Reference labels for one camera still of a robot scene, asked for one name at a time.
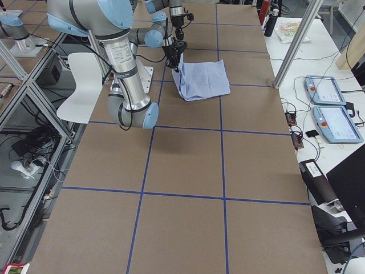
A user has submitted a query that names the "light blue striped shirt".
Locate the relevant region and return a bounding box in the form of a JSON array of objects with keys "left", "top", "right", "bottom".
[{"left": 172, "top": 60, "right": 230, "bottom": 102}]

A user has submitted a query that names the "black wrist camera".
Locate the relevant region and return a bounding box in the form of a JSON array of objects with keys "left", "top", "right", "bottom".
[{"left": 185, "top": 11, "right": 194, "bottom": 22}]

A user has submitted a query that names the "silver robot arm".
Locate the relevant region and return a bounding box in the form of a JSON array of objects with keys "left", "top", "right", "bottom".
[
  {"left": 145, "top": 0, "right": 188, "bottom": 41},
  {"left": 47, "top": 1, "right": 187, "bottom": 130}
]

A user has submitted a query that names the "black water bottle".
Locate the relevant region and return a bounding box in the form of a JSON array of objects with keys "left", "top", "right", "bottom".
[{"left": 264, "top": 9, "right": 279, "bottom": 37}]

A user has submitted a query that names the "near teach pendant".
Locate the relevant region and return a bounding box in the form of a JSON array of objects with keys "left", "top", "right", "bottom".
[{"left": 313, "top": 106, "right": 363, "bottom": 144}]

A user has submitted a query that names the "black monitor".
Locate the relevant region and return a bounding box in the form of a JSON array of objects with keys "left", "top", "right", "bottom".
[{"left": 326, "top": 146, "right": 365, "bottom": 228}]

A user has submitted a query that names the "white curved plastic sheet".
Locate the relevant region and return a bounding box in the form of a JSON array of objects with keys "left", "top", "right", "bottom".
[{"left": 56, "top": 53, "right": 103, "bottom": 124}]

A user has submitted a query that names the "teach pendant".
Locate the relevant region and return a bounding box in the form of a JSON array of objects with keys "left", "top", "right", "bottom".
[
  {"left": 313, "top": 106, "right": 363, "bottom": 144},
  {"left": 305, "top": 75, "right": 346, "bottom": 106}
]

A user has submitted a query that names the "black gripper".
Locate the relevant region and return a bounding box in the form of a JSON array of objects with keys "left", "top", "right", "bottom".
[
  {"left": 171, "top": 13, "right": 186, "bottom": 40},
  {"left": 162, "top": 40, "right": 188, "bottom": 72}
]

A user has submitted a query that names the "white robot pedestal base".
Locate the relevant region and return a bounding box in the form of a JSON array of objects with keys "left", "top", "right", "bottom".
[{"left": 109, "top": 65, "right": 153, "bottom": 95}]

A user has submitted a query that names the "aluminium frame post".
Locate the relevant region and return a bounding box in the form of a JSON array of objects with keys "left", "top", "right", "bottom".
[{"left": 272, "top": 0, "right": 323, "bottom": 89}]

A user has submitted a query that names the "far teach pendant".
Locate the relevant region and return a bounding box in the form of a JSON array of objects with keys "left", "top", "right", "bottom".
[{"left": 305, "top": 75, "right": 346, "bottom": 106}]

